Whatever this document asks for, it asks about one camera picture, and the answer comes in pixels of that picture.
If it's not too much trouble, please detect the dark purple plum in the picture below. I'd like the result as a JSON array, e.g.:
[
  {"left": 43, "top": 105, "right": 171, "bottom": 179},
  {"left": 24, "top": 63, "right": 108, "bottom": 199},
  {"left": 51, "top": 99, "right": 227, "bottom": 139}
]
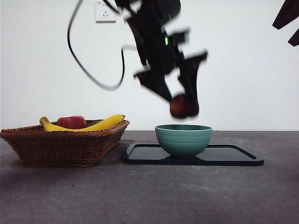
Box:
[{"left": 169, "top": 94, "right": 200, "bottom": 119}]

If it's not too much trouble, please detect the teal ribbed bowl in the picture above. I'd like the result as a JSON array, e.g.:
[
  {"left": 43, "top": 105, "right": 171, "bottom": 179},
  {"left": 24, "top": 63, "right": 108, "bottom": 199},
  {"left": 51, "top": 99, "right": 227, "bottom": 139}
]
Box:
[{"left": 155, "top": 124, "right": 214, "bottom": 159}]

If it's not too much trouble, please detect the yellow banana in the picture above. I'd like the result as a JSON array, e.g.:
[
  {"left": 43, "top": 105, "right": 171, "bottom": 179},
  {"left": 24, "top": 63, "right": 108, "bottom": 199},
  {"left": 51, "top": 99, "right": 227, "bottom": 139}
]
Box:
[{"left": 39, "top": 114, "right": 127, "bottom": 132}]

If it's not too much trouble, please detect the black rectangular tray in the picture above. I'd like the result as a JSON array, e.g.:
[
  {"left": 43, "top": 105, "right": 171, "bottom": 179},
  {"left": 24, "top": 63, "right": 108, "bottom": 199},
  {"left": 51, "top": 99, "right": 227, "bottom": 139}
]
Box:
[{"left": 123, "top": 143, "right": 265, "bottom": 167}]

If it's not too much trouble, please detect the red apple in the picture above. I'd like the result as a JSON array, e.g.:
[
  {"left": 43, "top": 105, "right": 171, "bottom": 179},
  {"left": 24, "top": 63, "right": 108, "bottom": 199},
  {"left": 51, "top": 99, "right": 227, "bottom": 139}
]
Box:
[{"left": 57, "top": 115, "right": 86, "bottom": 129}]

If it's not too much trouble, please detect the brown wicker basket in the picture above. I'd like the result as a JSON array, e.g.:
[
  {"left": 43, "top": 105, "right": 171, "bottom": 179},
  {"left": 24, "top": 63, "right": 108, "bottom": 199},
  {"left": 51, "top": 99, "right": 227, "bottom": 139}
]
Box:
[{"left": 0, "top": 120, "right": 131, "bottom": 168}]

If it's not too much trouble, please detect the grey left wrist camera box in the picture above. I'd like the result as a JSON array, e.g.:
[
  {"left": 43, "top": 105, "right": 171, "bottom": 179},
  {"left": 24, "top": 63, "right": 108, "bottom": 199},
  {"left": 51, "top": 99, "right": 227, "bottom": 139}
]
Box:
[{"left": 167, "top": 28, "right": 191, "bottom": 46}]

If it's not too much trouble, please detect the white wall socket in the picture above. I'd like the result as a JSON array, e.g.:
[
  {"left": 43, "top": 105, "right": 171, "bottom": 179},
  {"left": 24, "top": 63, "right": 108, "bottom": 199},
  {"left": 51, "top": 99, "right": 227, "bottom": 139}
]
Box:
[{"left": 96, "top": 1, "right": 117, "bottom": 23}]

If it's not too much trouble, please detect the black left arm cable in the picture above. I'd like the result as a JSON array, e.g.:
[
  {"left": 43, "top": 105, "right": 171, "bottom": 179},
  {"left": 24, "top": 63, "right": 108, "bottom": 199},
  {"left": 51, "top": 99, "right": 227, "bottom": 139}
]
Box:
[{"left": 67, "top": 0, "right": 138, "bottom": 91}]

